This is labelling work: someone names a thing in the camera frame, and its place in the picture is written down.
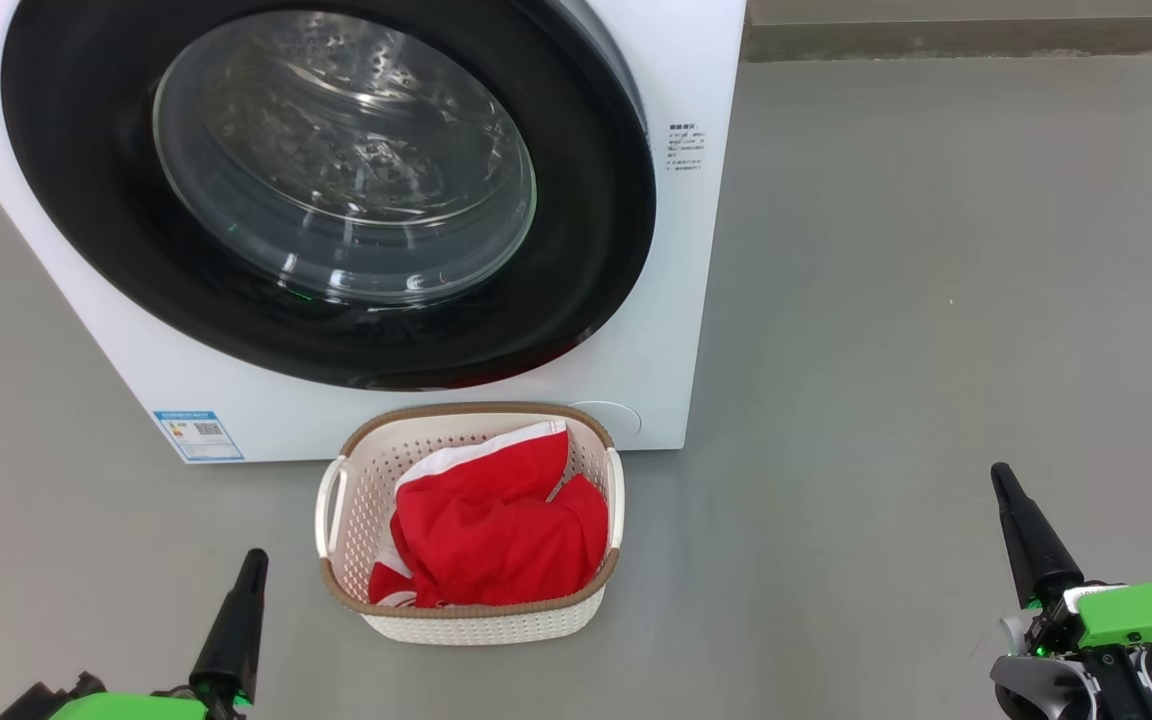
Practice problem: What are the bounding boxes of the blue energy label sticker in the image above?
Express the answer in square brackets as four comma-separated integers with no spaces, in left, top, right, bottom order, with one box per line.
[153,410,245,463]

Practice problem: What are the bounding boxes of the cream laundry basket brown rim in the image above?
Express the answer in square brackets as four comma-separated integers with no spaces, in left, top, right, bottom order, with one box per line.
[314,402,627,646]

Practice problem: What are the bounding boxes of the black round washer door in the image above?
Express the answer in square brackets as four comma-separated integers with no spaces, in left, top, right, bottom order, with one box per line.
[1,0,657,391]

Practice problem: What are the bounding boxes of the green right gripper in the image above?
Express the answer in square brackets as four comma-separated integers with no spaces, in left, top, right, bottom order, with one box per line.
[991,462,1152,657]

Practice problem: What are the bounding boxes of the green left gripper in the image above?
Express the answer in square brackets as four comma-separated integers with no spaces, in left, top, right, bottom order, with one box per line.
[49,548,270,720]

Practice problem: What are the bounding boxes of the red and white garment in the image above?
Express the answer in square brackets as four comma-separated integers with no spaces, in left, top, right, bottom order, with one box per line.
[368,420,610,609]

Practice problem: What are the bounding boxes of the white front-load washing machine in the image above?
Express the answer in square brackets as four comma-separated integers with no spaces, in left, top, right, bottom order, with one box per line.
[0,0,747,466]

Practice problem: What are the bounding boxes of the round drain filter cover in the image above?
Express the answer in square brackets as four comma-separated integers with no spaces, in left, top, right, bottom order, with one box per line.
[566,400,642,441]

